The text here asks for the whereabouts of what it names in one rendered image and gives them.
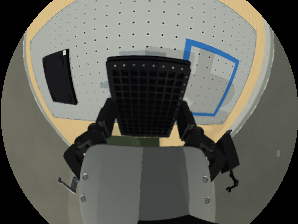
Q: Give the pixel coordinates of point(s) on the blue tape outline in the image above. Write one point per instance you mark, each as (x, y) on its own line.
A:
(186, 56)

